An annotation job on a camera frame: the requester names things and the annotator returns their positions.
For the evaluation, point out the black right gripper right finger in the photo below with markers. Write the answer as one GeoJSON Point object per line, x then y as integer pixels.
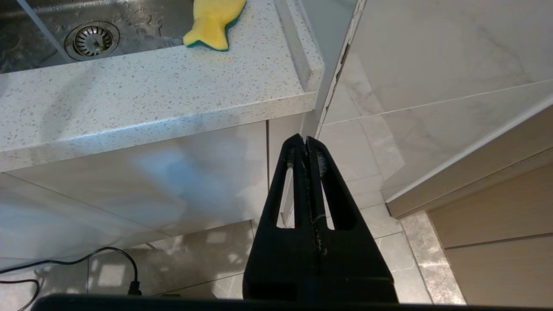
{"type": "Point", "coordinates": [354, 268]}

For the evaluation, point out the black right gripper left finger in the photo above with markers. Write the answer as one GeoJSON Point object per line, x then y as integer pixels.
{"type": "Point", "coordinates": [276, 268]}

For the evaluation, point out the yellow sponge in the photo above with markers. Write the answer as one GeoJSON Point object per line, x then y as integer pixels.
{"type": "Point", "coordinates": [212, 23]}

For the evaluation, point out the stainless steel sink basin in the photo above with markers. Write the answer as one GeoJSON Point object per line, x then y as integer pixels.
{"type": "Point", "coordinates": [142, 26]}

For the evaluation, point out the light wooden cabinet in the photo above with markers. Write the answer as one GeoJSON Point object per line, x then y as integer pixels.
{"type": "Point", "coordinates": [497, 216]}

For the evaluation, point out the white cabinet door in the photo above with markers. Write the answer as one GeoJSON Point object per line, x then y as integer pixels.
{"type": "Point", "coordinates": [129, 185]}

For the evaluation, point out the round metal drain strainer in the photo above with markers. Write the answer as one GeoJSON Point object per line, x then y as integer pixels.
{"type": "Point", "coordinates": [92, 40]}

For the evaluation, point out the running water stream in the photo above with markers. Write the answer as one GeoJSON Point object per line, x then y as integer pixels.
{"type": "Point", "coordinates": [41, 30]}

